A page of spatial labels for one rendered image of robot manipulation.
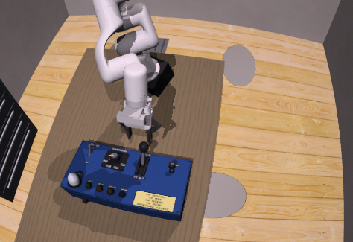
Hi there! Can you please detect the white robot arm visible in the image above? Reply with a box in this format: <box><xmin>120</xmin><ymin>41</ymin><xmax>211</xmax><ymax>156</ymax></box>
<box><xmin>92</xmin><ymin>0</ymin><xmax>160</xmax><ymax>126</ymax></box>

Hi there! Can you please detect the blue control panel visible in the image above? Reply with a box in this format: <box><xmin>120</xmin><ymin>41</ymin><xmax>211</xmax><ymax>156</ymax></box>
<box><xmin>60</xmin><ymin>140</ymin><xmax>192</xmax><ymax>221</ymax></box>

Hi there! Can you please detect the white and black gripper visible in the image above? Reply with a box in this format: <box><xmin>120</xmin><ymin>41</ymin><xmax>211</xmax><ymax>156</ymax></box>
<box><xmin>119</xmin><ymin>102</ymin><xmax>161</xmax><ymax>143</ymax></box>

